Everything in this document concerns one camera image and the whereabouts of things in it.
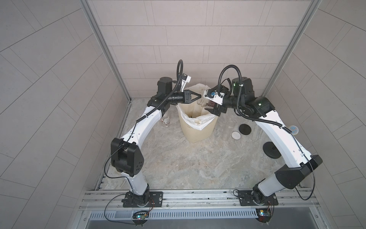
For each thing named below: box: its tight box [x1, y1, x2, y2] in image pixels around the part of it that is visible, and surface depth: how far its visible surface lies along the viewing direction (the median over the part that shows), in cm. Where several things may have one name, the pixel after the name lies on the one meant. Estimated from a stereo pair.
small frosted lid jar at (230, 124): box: [226, 120, 235, 129], surface depth 84 cm
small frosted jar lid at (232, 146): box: [228, 142, 238, 151], surface depth 92 cm
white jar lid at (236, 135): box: [230, 130, 242, 141], surface depth 96 cm
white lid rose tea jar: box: [160, 116, 170, 127], surface depth 95 cm
